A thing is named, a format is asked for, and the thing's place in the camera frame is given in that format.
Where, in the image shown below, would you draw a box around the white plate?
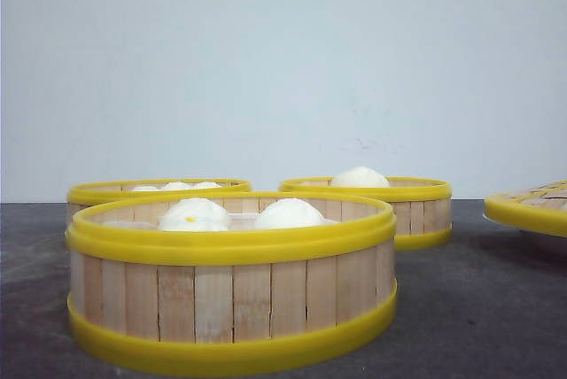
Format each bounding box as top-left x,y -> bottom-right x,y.
483,213 -> 566,251

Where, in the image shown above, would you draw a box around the white swirl bun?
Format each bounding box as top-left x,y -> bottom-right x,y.
330,166 -> 391,188

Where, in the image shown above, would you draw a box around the smooth white bun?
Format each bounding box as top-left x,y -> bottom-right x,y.
254,198 -> 326,229

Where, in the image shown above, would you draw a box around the woven bamboo steamer lid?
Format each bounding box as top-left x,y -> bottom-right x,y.
484,181 -> 566,238

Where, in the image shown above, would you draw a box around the bamboo steamer basket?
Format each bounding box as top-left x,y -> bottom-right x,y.
279,176 -> 452,251
66,178 -> 252,225
66,192 -> 397,376

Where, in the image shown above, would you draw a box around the white buns in left basket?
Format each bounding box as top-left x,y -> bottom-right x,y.
132,182 -> 221,192

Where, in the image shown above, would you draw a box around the white bun with yellow dot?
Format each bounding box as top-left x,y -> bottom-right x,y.
158,197 -> 231,232

